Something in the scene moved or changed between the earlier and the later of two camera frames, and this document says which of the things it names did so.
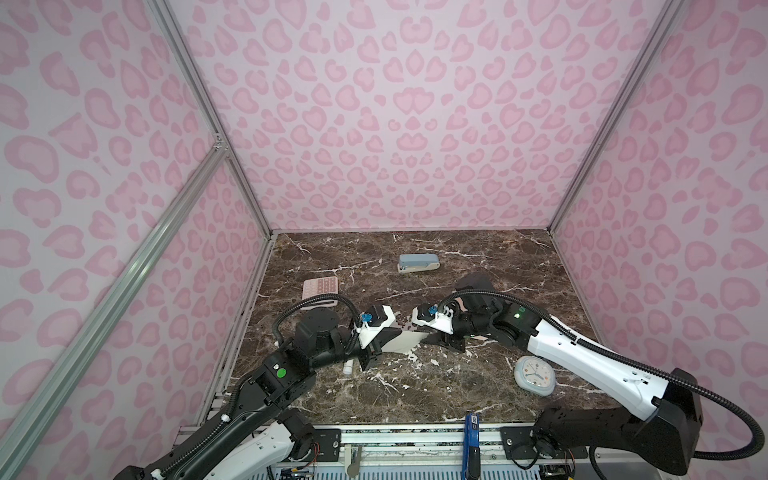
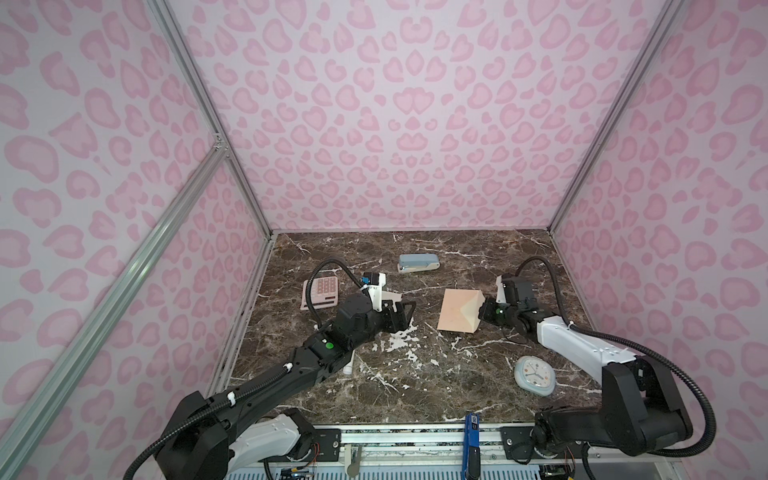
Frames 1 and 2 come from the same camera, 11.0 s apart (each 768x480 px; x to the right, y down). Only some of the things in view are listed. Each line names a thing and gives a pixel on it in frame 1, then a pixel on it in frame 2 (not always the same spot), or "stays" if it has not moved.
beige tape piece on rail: (352, 469) stays
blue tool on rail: (471, 447) stays
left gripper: (370, 352) → (402, 322)
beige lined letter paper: (404, 343) → (393, 296)
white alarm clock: (534, 375) stays
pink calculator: (317, 287) stays
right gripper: (448, 338) → (486, 305)
